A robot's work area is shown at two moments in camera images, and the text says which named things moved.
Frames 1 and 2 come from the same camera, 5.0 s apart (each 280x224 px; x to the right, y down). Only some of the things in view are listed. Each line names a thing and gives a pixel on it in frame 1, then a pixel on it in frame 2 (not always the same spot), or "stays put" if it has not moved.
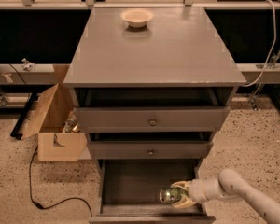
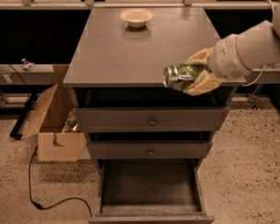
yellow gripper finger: [184, 184] to [201, 57]
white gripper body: [197, 190] to [224, 59]
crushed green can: [171, 194] to [178, 76]
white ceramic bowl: [137, 18] stays put
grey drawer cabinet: [151, 88] stays put
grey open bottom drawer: [131, 192] stays put
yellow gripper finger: [186, 203] to [206, 81]
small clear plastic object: [29, 66] stays put
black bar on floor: [14, 133] stays put
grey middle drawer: [149, 149] stays put
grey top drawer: [152, 119] stays put
